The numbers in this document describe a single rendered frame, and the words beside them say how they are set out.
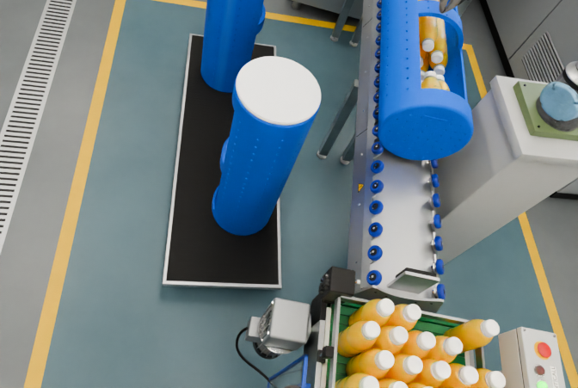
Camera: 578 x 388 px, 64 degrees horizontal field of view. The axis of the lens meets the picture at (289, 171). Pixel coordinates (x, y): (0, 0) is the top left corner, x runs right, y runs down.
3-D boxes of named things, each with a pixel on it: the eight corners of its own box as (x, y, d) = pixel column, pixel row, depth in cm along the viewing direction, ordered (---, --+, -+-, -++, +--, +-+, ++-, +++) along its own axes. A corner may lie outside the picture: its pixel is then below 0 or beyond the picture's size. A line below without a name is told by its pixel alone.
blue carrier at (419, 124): (434, 3, 203) (468, -57, 179) (446, 168, 157) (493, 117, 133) (372, -13, 201) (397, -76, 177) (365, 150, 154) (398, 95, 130)
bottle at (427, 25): (427, -3, 163) (429, 33, 154) (440, 9, 166) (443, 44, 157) (412, 9, 169) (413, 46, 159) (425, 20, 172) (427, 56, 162)
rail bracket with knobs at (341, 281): (350, 282, 134) (362, 271, 125) (348, 307, 130) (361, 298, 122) (316, 276, 133) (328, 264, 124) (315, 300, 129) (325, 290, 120)
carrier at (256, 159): (273, 187, 231) (217, 177, 227) (322, 67, 158) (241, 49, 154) (267, 240, 216) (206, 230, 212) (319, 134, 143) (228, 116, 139)
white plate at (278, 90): (322, 65, 157) (322, 68, 158) (242, 47, 153) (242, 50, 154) (319, 131, 142) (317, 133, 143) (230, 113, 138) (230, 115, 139)
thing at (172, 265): (271, 62, 295) (276, 45, 282) (275, 297, 219) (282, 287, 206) (188, 51, 284) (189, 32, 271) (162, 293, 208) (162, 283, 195)
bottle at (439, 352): (414, 376, 125) (449, 366, 109) (402, 349, 128) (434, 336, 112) (434, 366, 128) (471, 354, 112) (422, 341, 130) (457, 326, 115)
